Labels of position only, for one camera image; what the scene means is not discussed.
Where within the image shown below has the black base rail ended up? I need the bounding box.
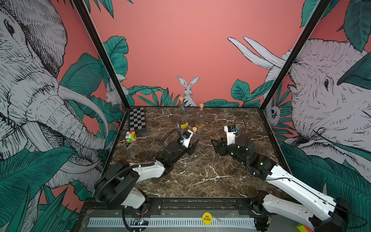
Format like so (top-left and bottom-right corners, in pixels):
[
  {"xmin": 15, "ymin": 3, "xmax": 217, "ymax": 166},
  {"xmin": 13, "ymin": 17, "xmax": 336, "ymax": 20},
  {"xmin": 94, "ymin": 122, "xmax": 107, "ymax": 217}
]
[{"xmin": 81, "ymin": 197, "xmax": 276, "ymax": 218}]

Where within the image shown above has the black frame post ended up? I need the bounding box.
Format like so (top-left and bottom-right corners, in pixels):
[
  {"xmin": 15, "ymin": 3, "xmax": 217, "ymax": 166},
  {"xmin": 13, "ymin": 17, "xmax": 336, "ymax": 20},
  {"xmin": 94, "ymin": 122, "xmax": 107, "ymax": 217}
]
[
  {"xmin": 260, "ymin": 0, "xmax": 331, "ymax": 112},
  {"xmin": 72, "ymin": 0, "xmax": 130, "ymax": 110}
]

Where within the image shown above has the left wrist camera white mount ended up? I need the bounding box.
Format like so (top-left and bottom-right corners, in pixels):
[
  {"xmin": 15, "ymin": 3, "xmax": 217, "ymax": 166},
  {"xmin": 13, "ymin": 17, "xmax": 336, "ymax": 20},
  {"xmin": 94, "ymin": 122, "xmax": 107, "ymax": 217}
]
[{"xmin": 180, "ymin": 130, "xmax": 194, "ymax": 148}]

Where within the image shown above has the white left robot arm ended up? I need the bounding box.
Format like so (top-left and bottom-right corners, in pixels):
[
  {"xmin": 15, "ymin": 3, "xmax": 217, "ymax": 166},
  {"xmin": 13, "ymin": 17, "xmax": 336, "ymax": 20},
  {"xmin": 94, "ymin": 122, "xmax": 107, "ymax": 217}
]
[{"xmin": 94, "ymin": 140, "xmax": 199, "ymax": 214}]

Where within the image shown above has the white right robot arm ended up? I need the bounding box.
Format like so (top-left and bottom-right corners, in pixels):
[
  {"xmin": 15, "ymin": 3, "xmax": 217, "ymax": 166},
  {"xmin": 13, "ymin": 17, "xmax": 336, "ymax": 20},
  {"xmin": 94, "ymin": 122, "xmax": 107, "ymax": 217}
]
[{"xmin": 211, "ymin": 134, "xmax": 350, "ymax": 232}]

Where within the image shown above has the glass bottle yellow price label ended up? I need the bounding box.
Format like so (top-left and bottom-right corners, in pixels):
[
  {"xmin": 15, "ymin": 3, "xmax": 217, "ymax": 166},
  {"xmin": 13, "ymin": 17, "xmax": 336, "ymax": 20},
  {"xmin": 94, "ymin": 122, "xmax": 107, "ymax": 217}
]
[{"xmin": 177, "ymin": 97, "xmax": 188, "ymax": 134}]

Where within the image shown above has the black white chessboard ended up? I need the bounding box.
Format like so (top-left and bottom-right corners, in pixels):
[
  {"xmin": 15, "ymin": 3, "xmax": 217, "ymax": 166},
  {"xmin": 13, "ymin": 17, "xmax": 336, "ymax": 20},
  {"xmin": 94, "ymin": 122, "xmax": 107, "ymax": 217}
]
[{"xmin": 128, "ymin": 107, "xmax": 147, "ymax": 134}]

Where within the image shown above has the thin black right cable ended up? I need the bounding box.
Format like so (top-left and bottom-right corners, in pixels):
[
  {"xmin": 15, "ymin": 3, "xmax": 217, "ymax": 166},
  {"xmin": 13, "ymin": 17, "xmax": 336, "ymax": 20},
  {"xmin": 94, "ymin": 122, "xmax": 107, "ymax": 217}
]
[{"xmin": 233, "ymin": 117, "xmax": 247, "ymax": 137}]

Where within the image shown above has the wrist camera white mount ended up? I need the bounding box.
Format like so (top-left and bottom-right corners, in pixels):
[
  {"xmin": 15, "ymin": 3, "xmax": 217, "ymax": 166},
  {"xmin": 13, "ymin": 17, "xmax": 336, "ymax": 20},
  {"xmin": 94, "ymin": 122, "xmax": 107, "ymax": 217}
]
[
  {"xmin": 224, "ymin": 125, "xmax": 238, "ymax": 146},
  {"xmin": 180, "ymin": 130, "xmax": 194, "ymax": 148}
]

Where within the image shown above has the colourful cube bottom right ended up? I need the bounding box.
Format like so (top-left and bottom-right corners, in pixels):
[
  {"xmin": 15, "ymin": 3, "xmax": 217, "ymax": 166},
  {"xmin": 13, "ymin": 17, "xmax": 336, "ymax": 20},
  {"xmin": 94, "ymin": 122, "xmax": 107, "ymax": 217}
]
[{"xmin": 297, "ymin": 224, "xmax": 314, "ymax": 232}]

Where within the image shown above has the black right frame post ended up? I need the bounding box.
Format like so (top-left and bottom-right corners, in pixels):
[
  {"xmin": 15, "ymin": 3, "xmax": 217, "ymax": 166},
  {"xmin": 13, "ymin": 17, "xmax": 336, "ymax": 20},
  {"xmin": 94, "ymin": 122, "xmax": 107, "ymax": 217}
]
[{"xmin": 260, "ymin": 0, "xmax": 331, "ymax": 112}]

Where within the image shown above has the yellow round big blind sticker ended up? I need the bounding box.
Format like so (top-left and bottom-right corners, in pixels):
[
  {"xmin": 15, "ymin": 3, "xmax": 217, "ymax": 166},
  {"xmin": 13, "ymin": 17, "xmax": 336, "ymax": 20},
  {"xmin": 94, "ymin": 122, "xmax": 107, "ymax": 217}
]
[{"xmin": 202, "ymin": 212, "xmax": 213, "ymax": 225}]

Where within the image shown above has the black left frame post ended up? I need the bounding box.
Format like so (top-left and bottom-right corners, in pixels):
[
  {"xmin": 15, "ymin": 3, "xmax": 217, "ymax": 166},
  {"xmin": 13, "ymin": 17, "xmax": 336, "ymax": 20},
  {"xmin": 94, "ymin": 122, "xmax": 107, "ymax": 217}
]
[{"xmin": 72, "ymin": 0, "xmax": 130, "ymax": 110}]

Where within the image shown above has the white perforated cable tray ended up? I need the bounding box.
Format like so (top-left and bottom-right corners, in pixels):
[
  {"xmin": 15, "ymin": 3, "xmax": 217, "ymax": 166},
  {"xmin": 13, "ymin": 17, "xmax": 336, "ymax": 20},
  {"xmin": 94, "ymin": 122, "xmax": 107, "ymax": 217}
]
[{"xmin": 87, "ymin": 217, "xmax": 255, "ymax": 229}]

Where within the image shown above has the colourful rubiks cube on table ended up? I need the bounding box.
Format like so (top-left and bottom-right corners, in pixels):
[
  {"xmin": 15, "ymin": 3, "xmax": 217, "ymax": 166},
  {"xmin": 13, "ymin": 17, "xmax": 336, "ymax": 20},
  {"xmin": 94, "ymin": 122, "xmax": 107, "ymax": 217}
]
[{"xmin": 125, "ymin": 131, "xmax": 137, "ymax": 143}]

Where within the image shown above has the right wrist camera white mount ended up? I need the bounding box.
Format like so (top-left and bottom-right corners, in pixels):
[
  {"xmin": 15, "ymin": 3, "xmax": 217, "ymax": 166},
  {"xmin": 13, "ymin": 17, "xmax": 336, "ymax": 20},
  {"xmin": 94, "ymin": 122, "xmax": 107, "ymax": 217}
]
[{"xmin": 224, "ymin": 125, "xmax": 238, "ymax": 146}]

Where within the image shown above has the black corrugated left cable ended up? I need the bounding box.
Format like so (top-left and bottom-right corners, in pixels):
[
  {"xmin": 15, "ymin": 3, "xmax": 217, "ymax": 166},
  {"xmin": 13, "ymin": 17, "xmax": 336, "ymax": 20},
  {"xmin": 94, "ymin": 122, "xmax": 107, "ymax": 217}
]
[{"xmin": 94, "ymin": 129, "xmax": 182, "ymax": 201}]

